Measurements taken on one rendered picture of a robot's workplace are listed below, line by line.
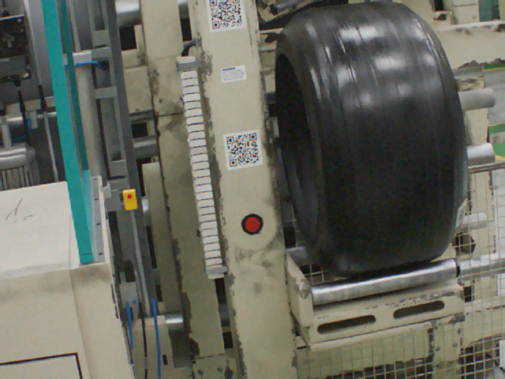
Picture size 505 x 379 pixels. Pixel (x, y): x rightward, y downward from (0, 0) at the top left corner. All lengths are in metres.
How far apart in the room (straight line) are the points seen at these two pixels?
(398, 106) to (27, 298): 0.93
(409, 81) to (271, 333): 0.64
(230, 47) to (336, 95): 0.26
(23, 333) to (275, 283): 0.96
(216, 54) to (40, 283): 0.90
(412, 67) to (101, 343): 0.95
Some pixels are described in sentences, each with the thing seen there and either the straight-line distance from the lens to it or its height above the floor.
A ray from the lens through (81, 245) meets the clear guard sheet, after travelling 1.32.
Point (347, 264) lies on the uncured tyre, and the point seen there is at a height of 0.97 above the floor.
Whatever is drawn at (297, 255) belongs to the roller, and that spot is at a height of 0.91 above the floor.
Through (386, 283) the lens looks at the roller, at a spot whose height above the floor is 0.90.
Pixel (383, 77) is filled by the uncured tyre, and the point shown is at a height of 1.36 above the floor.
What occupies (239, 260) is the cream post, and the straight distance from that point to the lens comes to 2.18.
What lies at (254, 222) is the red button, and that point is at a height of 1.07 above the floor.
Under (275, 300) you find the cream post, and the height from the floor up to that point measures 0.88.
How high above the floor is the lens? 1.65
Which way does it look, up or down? 14 degrees down
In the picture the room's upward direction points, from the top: 7 degrees counter-clockwise
